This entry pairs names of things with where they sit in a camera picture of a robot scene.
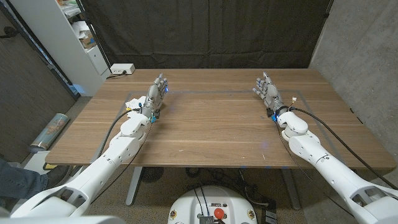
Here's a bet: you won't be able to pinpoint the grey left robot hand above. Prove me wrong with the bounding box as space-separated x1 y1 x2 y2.
140 73 169 122

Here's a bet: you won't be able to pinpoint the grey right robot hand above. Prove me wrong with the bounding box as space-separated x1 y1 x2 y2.
252 71 290 118

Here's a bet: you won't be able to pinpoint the white napkin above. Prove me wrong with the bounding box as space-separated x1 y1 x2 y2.
124 95 147 121

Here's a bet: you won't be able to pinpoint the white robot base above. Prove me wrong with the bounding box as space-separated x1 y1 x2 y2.
167 185 258 224

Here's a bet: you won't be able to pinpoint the white power strip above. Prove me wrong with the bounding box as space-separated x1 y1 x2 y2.
110 63 136 75

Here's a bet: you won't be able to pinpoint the round black fan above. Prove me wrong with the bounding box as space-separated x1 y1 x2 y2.
140 167 165 184

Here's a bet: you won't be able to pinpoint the black backdrop curtain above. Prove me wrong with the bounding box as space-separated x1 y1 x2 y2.
80 0 333 70

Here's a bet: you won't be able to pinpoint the black backdrop stand pole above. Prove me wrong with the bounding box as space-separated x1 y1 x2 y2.
76 0 112 74

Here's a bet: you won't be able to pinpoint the cardboard box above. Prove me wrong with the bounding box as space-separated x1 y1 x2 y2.
80 30 97 49

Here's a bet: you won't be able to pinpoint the grey table leg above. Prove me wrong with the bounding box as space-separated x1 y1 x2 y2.
279 167 302 211
125 167 144 207

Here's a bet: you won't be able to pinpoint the white papers on shelf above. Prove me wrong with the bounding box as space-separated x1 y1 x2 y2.
70 21 91 40

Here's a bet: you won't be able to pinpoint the white shelf cabinet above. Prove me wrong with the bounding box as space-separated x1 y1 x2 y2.
9 0 112 97

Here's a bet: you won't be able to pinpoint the black floor power strip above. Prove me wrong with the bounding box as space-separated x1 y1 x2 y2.
260 200 278 224

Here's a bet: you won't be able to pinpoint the dark shoe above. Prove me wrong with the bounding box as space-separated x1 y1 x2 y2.
46 165 72 189

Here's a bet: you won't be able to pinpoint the white robot chest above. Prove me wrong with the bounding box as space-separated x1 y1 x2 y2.
0 215 126 224

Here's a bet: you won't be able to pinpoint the person's leg in jeans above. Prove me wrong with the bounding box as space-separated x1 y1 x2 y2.
0 158 49 200

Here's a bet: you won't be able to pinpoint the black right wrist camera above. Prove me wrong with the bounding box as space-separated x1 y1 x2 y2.
266 107 278 122

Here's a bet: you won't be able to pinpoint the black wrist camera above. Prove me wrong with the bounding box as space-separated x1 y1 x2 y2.
266 107 278 122
149 109 162 124

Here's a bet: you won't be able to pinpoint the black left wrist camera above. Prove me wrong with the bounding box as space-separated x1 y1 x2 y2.
149 109 162 124

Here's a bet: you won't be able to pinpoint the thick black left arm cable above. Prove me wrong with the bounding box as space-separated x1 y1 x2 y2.
98 107 144 158

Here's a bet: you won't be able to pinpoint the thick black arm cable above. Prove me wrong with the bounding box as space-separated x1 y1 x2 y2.
98 107 144 158
290 106 398 190

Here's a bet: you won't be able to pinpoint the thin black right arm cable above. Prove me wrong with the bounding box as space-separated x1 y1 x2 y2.
274 119 355 218

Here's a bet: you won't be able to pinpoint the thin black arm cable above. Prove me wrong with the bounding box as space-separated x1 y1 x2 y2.
91 123 153 205
274 119 355 218

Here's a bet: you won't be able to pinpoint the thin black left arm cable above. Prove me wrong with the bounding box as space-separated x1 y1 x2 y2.
91 123 153 205

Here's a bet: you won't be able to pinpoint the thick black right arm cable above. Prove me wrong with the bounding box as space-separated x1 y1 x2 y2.
290 106 398 190

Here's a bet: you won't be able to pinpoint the tangled black floor cables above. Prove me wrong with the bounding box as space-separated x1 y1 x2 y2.
185 167 270 207

